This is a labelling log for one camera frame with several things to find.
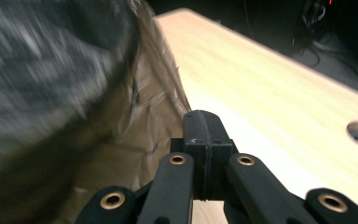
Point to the black plastic garbage bag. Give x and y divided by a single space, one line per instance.
149 93

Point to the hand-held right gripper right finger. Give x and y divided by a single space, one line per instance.
219 140

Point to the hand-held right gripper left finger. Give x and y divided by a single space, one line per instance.
197 130

